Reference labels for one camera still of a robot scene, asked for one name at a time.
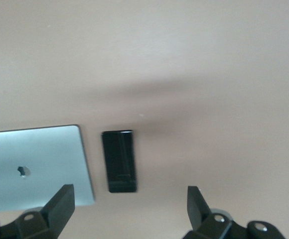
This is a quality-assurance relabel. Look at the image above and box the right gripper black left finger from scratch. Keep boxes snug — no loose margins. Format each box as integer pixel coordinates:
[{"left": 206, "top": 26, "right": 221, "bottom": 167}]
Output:
[{"left": 0, "top": 184, "right": 75, "bottom": 239}]

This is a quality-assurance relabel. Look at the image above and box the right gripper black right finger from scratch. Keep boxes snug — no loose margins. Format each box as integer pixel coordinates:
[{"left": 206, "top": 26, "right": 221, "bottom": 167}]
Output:
[{"left": 183, "top": 186, "right": 234, "bottom": 239}]

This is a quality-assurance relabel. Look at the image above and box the black smartphone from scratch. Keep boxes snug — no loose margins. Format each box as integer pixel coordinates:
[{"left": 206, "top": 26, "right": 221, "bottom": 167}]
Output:
[{"left": 101, "top": 129, "right": 139, "bottom": 194}]

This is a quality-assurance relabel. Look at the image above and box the silver closed laptop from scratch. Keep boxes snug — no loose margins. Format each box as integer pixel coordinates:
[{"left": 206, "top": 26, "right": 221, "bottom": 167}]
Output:
[{"left": 0, "top": 124, "right": 96, "bottom": 213}]

